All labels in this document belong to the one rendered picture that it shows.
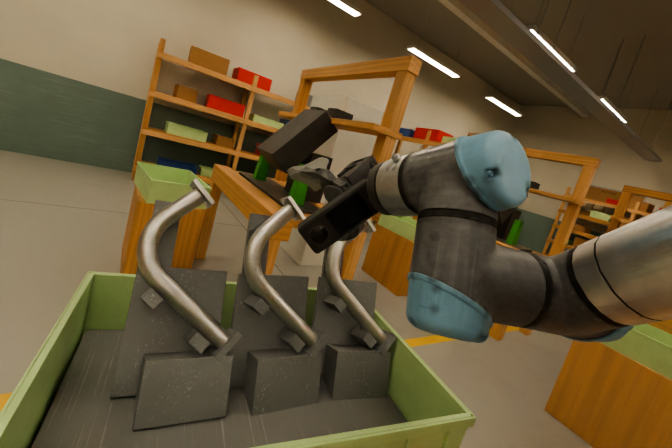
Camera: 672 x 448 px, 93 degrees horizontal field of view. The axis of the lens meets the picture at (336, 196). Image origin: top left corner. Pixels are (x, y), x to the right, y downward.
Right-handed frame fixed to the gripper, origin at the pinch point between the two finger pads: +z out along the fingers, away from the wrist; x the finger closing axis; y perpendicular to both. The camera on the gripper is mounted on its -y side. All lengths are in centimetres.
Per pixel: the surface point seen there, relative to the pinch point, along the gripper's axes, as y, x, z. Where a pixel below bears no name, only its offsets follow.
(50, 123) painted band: 3, 206, 571
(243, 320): -18.6, -11.4, 11.5
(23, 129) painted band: -28, 214, 576
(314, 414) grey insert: -20.3, -31.0, 3.9
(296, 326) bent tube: -12.8, -17.8, 6.6
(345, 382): -12.2, -33.8, 5.7
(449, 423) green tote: -8.1, -36.8, -15.1
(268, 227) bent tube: -5.8, 0.4, 6.6
